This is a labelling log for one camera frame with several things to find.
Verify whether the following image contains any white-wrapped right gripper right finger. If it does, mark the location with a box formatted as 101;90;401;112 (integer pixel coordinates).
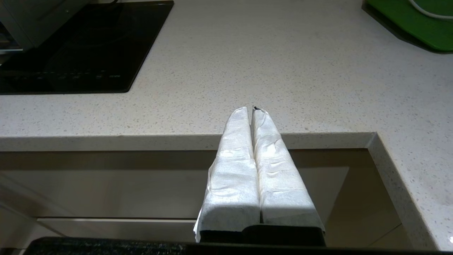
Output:
251;108;325;245

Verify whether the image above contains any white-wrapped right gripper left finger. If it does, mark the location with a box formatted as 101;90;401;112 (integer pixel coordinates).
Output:
194;107;261;243

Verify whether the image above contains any silver Panasonic microwave oven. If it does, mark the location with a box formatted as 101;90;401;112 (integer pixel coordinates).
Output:
0;0;91;55

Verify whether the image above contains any black induction cooktop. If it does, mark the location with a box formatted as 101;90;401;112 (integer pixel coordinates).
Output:
0;0;174;95

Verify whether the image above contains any green plastic tray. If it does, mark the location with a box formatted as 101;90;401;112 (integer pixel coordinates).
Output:
362;0;453;53

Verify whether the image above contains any white power cable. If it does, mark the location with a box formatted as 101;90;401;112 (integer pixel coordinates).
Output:
408;0;453;19

